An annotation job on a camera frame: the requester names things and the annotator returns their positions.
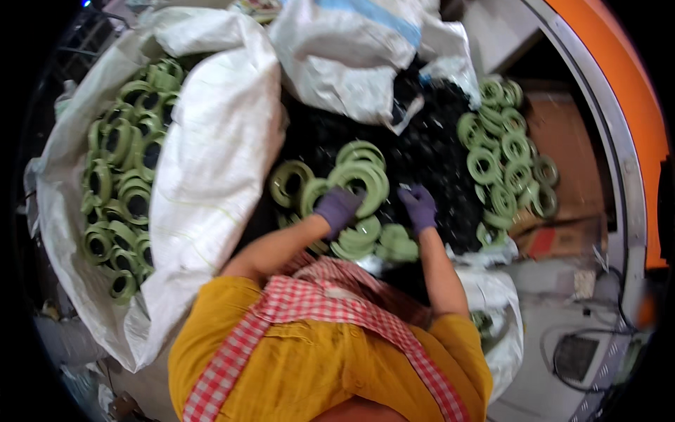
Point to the person's left hand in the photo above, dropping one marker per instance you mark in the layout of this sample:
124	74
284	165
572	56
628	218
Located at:
337	208

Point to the person's right hand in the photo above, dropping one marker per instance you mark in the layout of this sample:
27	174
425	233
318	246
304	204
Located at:
422	211

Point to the person's right fingers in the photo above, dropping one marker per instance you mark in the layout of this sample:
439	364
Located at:
414	196

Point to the person's left fingers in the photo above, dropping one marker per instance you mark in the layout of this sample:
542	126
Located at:
354	198

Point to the heap of black parts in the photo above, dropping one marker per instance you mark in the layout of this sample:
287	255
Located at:
432	158

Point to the pile of green plastic rings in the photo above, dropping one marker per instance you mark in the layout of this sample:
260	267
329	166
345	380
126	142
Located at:
501	158

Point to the white sack with blue stripe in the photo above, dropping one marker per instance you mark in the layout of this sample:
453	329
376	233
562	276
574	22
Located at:
348	58

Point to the large white woven sack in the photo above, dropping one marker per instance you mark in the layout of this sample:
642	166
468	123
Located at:
216	158

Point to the small white woven sack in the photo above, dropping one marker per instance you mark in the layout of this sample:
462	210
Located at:
498	316

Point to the brown cardboard box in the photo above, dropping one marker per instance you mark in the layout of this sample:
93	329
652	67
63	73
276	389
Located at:
564	137

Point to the person's body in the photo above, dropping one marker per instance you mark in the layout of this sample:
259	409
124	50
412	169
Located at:
316	358

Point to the grey mesh device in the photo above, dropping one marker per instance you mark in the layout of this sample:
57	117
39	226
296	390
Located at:
576	358

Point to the orange machine panel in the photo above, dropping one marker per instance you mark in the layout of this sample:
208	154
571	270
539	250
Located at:
622	95

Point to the sackful of green rings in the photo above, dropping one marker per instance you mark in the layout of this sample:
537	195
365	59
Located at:
124	174

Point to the grey metal frame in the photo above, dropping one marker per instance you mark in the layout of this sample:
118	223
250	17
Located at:
617	158

